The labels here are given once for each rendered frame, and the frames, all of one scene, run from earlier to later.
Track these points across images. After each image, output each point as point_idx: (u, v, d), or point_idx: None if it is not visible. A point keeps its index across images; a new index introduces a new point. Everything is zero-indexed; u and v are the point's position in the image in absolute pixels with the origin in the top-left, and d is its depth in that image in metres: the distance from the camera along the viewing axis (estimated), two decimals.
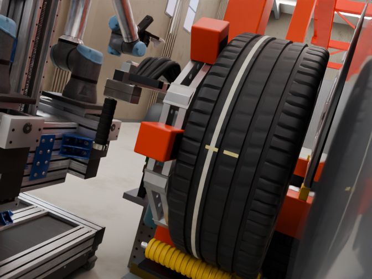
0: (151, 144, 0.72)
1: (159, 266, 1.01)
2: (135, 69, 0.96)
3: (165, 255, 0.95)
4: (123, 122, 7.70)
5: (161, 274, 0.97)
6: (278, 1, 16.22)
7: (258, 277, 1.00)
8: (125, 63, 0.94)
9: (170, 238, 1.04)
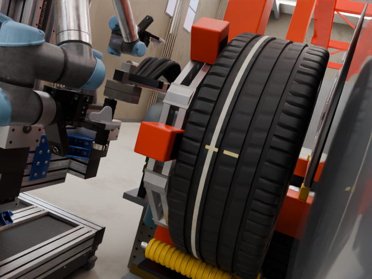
0: (151, 144, 0.72)
1: (159, 266, 1.01)
2: (135, 69, 0.96)
3: (165, 255, 0.95)
4: (123, 122, 7.70)
5: (161, 274, 0.97)
6: (278, 1, 16.22)
7: (258, 277, 1.00)
8: (125, 63, 0.94)
9: (170, 238, 1.04)
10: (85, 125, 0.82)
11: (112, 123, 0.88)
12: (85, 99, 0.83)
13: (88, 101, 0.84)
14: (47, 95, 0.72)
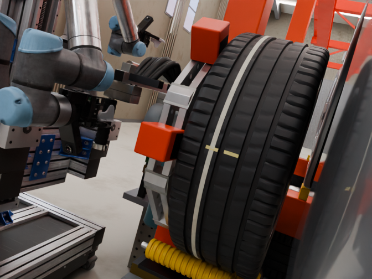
0: (151, 144, 0.72)
1: (159, 266, 1.01)
2: (135, 69, 0.96)
3: (165, 255, 0.95)
4: (123, 122, 7.70)
5: (161, 274, 0.97)
6: (278, 1, 16.22)
7: (258, 277, 1.00)
8: (125, 63, 0.94)
9: (170, 238, 1.04)
10: (100, 126, 0.88)
11: (113, 119, 0.95)
12: (97, 101, 0.87)
13: (99, 103, 0.88)
14: (63, 98, 0.77)
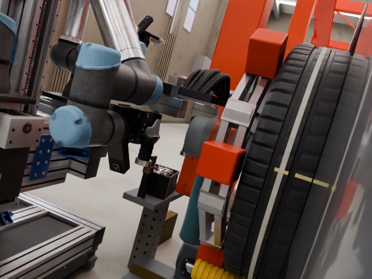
0: (215, 166, 0.68)
1: None
2: (181, 82, 0.91)
3: (213, 277, 0.91)
4: None
5: None
6: (278, 1, 16.22)
7: None
8: (173, 76, 0.89)
9: (215, 258, 0.99)
10: (149, 142, 0.83)
11: (159, 134, 0.91)
12: (146, 116, 0.82)
13: (148, 118, 0.84)
14: (117, 114, 0.72)
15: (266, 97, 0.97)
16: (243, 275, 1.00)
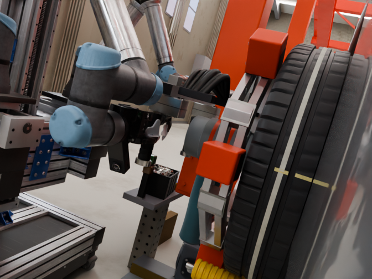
0: (215, 166, 0.68)
1: None
2: (181, 82, 0.91)
3: (213, 277, 0.91)
4: None
5: None
6: (278, 1, 16.22)
7: None
8: (173, 76, 0.89)
9: (215, 258, 0.99)
10: (149, 142, 0.83)
11: (159, 134, 0.91)
12: (146, 116, 0.82)
13: (148, 118, 0.84)
14: (117, 114, 0.72)
15: (266, 97, 0.97)
16: (243, 275, 1.00)
